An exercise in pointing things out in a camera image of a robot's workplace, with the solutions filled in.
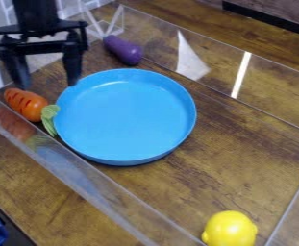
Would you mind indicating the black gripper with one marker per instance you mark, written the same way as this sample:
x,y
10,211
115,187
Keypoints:
x,y
65,38

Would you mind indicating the orange toy carrot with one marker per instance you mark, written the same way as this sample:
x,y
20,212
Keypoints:
x,y
32,107

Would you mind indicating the blue round plate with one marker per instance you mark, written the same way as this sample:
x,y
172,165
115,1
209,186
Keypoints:
x,y
124,116

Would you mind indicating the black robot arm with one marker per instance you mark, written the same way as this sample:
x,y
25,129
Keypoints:
x,y
34,15

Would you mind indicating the purple toy eggplant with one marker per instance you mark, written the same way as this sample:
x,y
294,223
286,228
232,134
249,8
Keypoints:
x,y
125,51

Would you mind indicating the black bar top right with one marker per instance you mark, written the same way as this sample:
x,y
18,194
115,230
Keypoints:
x,y
260,16

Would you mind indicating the yellow toy lemon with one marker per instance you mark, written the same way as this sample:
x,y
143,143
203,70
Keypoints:
x,y
228,229

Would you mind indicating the clear acrylic enclosure wall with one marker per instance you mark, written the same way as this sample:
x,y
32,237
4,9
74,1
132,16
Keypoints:
x,y
236,164

